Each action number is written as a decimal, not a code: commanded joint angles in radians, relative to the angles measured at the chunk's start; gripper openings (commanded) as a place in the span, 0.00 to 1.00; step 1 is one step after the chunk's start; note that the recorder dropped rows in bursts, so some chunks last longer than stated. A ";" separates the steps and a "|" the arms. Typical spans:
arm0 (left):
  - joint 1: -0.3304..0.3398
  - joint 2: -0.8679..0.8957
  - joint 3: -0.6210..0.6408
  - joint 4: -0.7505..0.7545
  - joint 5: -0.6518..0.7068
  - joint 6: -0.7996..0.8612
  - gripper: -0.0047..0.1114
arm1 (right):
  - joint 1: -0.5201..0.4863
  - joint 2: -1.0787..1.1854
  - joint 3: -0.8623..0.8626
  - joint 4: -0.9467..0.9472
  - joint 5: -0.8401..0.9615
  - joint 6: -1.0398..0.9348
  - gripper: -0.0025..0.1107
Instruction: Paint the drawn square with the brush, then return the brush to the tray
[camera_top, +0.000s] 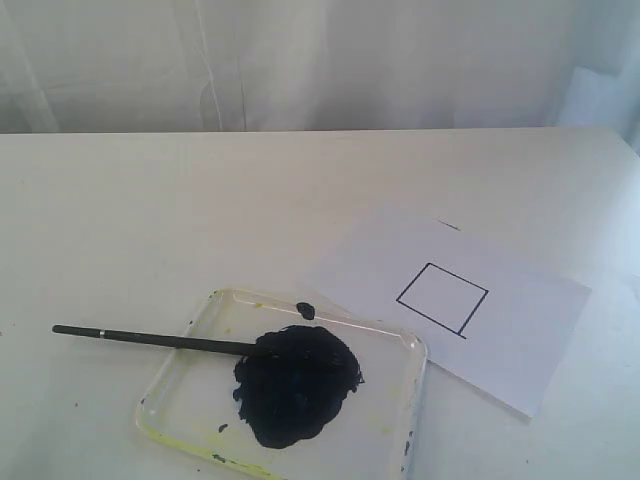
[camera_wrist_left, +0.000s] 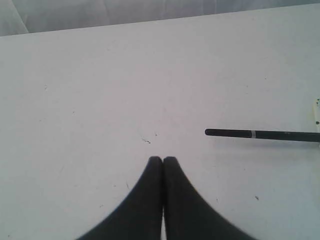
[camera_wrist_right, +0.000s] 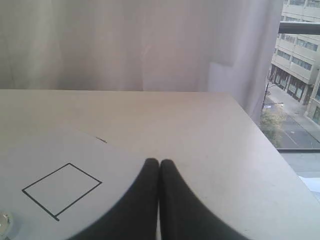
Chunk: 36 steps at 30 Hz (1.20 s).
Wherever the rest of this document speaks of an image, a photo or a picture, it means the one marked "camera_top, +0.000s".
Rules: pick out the white backdrop curtain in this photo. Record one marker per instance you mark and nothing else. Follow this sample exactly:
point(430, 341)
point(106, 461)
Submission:
point(162, 66)

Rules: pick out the clear plastic paint tray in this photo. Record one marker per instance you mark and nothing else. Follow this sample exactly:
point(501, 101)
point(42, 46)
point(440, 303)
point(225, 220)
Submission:
point(189, 407)

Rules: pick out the dark blue paint blob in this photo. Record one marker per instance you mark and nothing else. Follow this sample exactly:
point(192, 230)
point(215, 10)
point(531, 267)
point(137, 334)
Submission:
point(292, 398)

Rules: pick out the black paintbrush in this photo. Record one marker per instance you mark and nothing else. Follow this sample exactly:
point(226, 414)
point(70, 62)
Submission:
point(177, 342)

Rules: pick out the white paper sheet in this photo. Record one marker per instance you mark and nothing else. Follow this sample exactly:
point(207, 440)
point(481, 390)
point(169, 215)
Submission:
point(488, 316)

